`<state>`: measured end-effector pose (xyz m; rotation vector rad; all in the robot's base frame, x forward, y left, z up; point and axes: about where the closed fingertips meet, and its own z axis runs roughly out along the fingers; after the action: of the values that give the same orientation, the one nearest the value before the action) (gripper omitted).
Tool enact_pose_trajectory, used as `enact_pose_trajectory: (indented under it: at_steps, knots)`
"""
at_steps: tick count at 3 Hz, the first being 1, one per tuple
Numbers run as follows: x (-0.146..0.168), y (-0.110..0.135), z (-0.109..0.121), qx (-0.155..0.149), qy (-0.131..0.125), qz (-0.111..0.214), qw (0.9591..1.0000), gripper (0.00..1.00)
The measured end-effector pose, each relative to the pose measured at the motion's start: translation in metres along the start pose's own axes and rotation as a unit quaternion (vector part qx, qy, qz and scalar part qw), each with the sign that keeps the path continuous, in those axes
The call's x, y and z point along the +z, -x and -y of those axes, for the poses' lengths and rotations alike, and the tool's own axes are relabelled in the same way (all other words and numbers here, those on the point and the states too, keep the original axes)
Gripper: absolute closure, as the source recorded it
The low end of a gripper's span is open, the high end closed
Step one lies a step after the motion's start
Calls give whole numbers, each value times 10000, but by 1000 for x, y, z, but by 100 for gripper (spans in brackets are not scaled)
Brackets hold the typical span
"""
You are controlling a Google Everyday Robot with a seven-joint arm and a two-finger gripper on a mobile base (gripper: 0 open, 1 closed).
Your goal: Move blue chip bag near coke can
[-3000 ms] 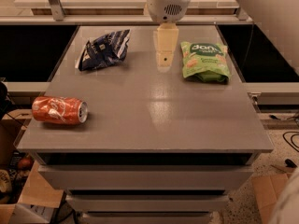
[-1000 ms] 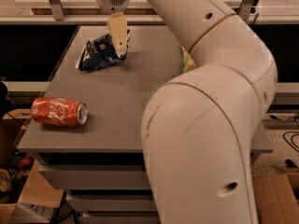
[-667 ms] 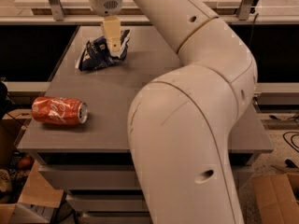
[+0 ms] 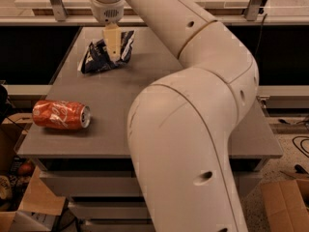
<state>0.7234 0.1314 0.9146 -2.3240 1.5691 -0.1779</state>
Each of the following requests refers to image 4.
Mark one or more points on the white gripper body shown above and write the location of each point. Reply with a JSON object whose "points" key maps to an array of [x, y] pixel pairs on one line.
{"points": [[107, 12]]}

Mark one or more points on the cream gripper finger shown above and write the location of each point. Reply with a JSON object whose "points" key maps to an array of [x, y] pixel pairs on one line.
{"points": [[112, 37]]}

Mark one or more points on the blue chip bag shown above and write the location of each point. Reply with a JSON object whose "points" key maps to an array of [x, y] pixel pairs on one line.
{"points": [[97, 60]]}

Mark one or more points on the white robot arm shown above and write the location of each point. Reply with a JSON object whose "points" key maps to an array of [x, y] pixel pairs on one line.
{"points": [[178, 127]]}

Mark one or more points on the red coke can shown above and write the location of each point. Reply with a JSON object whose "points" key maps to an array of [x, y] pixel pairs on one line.
{"points": [[61, 115]]}

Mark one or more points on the grey drawer cabinet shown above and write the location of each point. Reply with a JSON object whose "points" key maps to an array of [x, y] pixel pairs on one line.
{"points": [[93, 168]]}

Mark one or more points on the red apple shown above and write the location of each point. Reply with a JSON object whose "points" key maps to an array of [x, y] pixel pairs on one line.
{"points": [[26, 169]]}

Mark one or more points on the cardboard box left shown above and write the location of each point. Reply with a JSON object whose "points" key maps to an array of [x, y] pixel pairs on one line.
{"points": [[37, 210]]}

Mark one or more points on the cardboard box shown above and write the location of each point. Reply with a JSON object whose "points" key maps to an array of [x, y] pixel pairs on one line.
{"points": [[285, 204], [37, 210]]}

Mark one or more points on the cardboard box right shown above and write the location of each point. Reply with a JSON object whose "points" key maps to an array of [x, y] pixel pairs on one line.
{"points": [[285, 204]]}

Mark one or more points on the metal railing frame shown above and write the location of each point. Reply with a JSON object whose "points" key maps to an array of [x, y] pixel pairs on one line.
{"points": [[276, 12]]}

